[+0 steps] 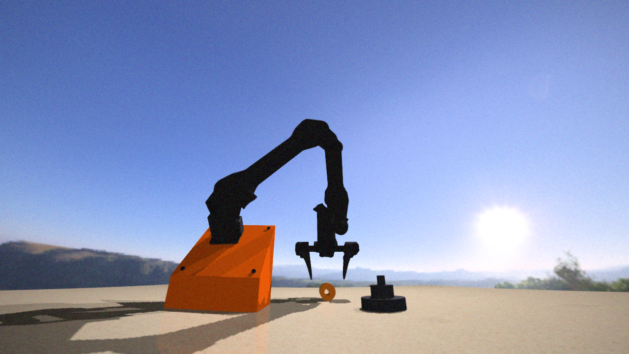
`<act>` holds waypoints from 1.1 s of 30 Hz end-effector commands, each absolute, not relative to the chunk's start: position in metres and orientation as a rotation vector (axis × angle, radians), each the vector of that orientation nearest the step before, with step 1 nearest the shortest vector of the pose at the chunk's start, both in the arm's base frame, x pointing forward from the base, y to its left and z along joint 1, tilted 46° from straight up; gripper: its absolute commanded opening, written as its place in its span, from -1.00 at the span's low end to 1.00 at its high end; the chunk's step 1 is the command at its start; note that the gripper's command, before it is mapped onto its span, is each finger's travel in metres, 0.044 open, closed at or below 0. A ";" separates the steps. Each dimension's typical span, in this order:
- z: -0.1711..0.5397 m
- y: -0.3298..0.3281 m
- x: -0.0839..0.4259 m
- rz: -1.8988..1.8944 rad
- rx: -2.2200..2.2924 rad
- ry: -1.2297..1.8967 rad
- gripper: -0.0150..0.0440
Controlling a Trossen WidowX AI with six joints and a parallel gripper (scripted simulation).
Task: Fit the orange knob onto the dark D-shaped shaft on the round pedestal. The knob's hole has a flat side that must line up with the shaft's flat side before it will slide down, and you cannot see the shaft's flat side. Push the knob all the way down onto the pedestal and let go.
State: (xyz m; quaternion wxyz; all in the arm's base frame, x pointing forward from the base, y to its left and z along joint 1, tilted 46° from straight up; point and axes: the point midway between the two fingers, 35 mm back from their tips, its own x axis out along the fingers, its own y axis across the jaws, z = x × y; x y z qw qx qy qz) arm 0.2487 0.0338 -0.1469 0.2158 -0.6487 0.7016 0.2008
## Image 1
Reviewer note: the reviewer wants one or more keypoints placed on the dark grey round pedestal with shaft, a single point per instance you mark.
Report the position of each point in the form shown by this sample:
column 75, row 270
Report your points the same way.
column 382, row 298

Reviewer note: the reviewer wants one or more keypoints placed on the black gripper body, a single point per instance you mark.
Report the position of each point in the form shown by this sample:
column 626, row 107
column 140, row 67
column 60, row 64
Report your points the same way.
column 326, row 242

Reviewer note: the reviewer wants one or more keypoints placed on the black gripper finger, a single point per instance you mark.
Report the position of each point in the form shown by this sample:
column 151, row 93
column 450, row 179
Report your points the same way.
column 306, row 257
column 346, row 259

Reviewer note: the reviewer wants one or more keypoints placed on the orange cylinder with hole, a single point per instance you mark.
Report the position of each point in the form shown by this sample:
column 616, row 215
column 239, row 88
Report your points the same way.
column 330, row 288

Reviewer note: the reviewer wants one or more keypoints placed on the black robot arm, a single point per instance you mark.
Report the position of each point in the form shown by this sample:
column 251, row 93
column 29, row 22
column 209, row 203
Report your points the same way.
column 236, row 190

